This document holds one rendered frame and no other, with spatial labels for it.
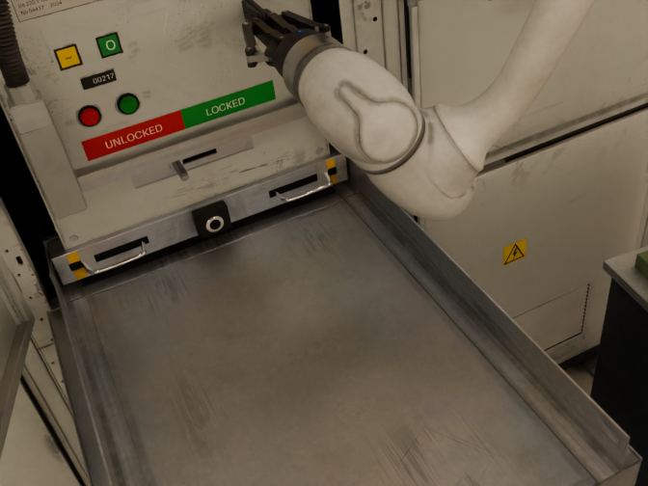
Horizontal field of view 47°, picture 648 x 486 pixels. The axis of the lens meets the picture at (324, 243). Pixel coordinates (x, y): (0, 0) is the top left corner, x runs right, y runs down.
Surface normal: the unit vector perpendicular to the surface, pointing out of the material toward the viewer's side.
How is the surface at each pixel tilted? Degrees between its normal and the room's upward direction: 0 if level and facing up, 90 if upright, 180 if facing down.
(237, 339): 0
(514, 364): 0
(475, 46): 90
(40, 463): 90
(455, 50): 90
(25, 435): 90
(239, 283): 0
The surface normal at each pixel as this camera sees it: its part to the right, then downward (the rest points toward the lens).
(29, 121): 0.32, 0.10
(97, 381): -0.11, -0.77
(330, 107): -0.76, -0.04
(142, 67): 0.43, 0.54
